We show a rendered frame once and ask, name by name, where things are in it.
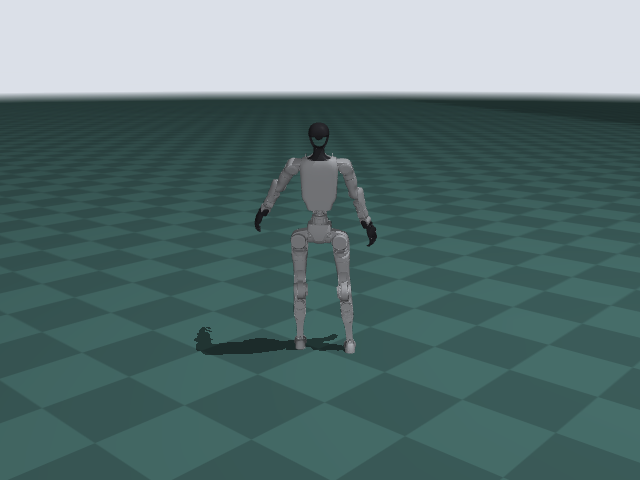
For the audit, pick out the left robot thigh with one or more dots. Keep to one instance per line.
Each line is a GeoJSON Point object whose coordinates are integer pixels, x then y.
{"type": "Point", "coordinates": [299, 250]}

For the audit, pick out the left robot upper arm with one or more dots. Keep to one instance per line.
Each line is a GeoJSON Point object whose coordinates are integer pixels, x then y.
{"type": "Point", "coordinates": [291, 168]}

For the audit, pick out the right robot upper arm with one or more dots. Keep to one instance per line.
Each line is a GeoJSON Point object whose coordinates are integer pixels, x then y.
{"type": "Point", "coordinates": [345, 167]}

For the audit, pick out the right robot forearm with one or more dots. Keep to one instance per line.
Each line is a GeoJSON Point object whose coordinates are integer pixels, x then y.
{"type": "Point", "coordinates": [360, 206]}

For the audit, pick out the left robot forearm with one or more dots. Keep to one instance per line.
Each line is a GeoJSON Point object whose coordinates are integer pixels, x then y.
{"type": "Point", "coordinates": [271, 197]}

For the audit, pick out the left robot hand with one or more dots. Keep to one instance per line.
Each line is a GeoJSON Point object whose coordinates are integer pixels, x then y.
{"type": "Point", "coordinates": [259, 217]}

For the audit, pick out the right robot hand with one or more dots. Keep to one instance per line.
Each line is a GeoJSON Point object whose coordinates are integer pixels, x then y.
{"type": "Point", "coordinates": [371, 232]}

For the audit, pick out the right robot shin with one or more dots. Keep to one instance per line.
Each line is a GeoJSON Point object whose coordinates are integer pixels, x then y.
{"type": "Point", "coordinates": [347, 315]}

